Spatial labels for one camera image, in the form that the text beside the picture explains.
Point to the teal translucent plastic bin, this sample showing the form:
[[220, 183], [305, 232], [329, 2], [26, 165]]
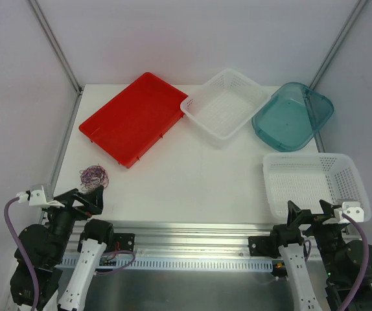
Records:
[[292, 117]]

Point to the aluminium frame post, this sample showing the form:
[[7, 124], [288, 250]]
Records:
[[338, 42], [53, 42]]

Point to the right aluminium frame post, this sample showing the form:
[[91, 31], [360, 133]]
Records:
[[338, 42]]

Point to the white perforated basket, right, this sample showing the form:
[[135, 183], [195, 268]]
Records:
[[307, 178]]

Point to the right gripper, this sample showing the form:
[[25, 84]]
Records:
[[311, 220]]

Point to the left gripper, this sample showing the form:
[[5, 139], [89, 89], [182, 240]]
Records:
[[74, 209]]

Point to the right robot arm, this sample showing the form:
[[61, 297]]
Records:
[[344, 250]]

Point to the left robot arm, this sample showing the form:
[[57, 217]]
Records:
[[41, 248]]

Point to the white slotted cable duct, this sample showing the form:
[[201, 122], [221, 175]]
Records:
[[180, 264]]

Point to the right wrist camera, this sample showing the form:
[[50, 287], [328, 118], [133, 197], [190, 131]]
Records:
[[352, 209]]

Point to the aluminium mounting rail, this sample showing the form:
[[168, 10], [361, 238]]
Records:
[[203, 241]]

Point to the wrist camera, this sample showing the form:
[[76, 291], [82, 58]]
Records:
[[40, 195], [352, 209]]

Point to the white perforated basket, centre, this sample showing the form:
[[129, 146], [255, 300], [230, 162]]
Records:
[[225, 103]]

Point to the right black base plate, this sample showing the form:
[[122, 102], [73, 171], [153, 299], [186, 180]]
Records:
[[262, 246]]

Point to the left aluminium frame post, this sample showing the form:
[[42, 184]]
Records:
[[53, 42]]

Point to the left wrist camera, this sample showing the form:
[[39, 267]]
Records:
[[40, 195]]

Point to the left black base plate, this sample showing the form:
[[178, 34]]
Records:
[[121, 242]]

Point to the white perforated basket,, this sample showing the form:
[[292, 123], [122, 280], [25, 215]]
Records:
[[225, 103], [307, 178]]

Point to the red plastic tray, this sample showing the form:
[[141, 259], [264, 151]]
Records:
[[135, 119]]

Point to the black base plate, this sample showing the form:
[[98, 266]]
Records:
[[121, 242], [262, 246]]

